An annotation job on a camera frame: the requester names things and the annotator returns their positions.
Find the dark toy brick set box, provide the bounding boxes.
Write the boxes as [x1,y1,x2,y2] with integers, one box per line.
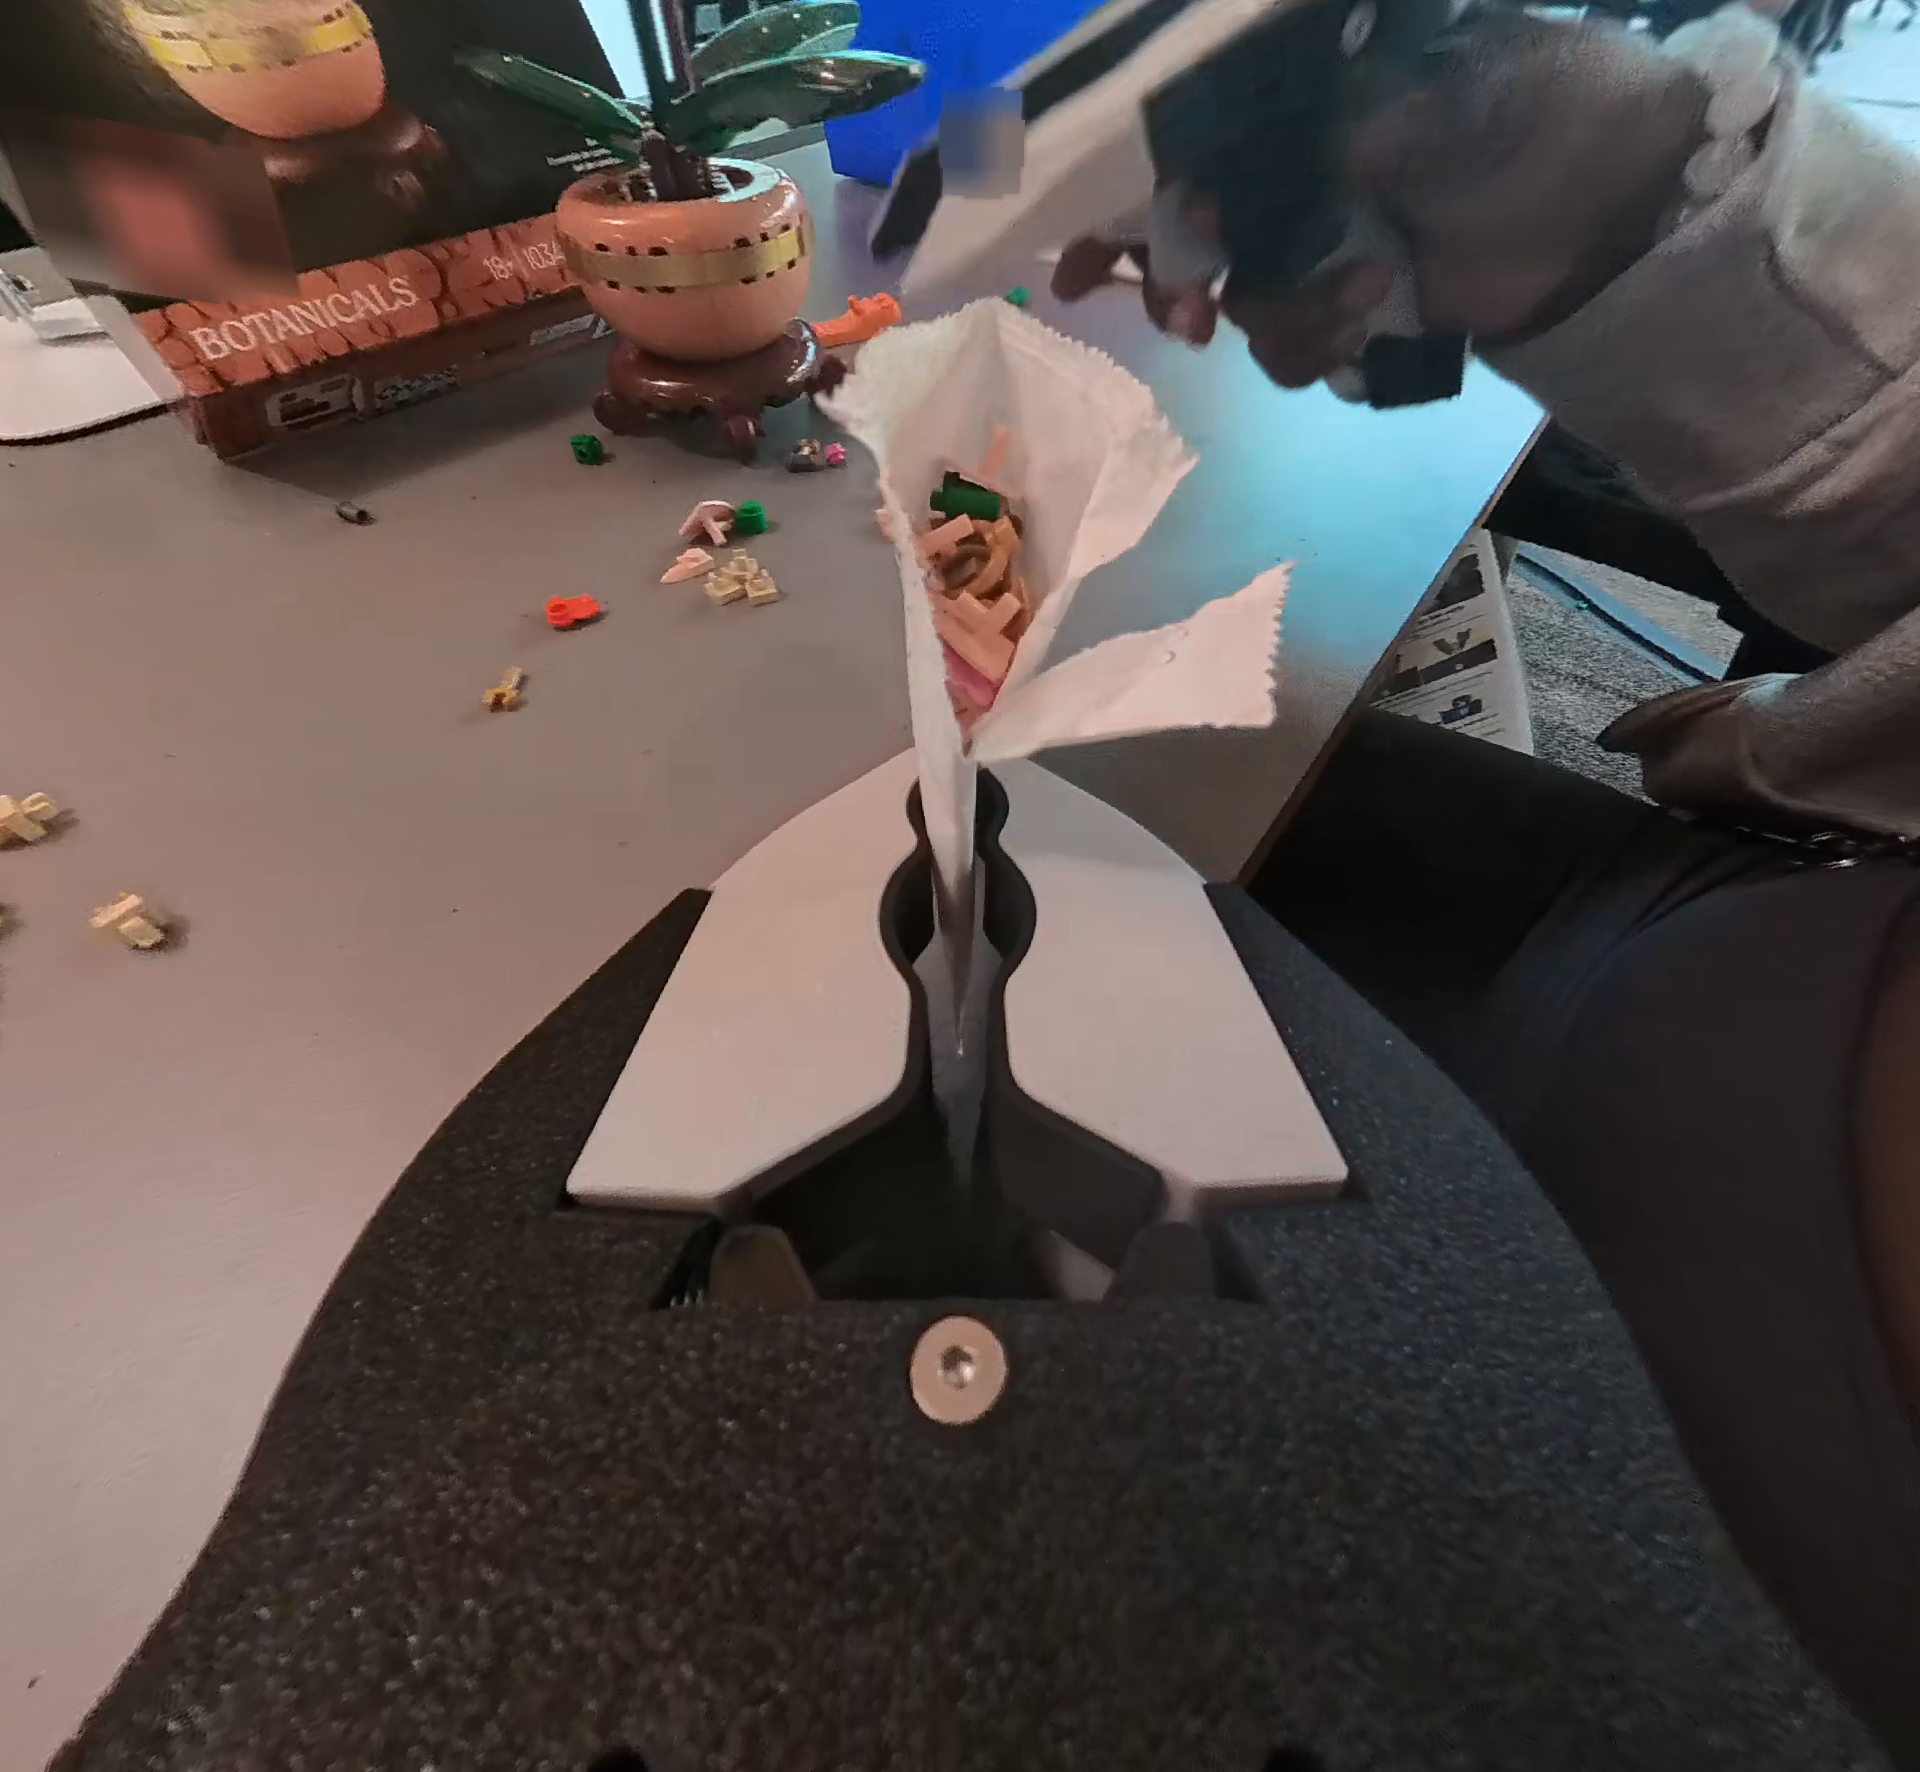
[0,0,633,465]

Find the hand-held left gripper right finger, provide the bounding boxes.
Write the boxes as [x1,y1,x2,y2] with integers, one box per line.
[991,750,1353,1224]

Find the grey desk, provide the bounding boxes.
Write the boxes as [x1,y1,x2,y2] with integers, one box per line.
[0,132,1549,1772]

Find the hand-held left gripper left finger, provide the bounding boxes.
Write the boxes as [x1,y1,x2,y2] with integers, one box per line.
[571,750,919,1217]

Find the blue plastic bin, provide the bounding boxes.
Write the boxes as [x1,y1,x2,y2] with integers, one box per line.
[784,0,1186,192]

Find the cluster of tan pink pieces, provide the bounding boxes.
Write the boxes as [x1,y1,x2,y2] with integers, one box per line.
[661,501,784,602]

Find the white pictogram label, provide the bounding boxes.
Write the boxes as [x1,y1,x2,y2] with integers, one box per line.
[1374,531,1535,750]

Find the toy brick orchid pot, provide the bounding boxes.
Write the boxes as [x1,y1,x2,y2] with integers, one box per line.
[458,0,931,465]

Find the heap of pink petals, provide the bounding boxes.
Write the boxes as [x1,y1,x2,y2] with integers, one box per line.
[886,431,1038,736]

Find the metal key ring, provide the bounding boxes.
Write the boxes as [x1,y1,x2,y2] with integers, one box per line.
[1725,818,1913,871]

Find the white bead bracelet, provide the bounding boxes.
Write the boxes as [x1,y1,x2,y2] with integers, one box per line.
[1658,6,1790,175]

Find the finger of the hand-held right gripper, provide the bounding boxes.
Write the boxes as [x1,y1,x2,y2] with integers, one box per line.
[868,0,1325,258]
[898,0,1359,293]

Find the person's dark trousers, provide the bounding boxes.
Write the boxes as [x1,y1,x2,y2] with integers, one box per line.
[1249,711,1920,1746]

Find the white paper bag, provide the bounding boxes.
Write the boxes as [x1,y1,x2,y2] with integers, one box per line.
[817,293,1297,1184]

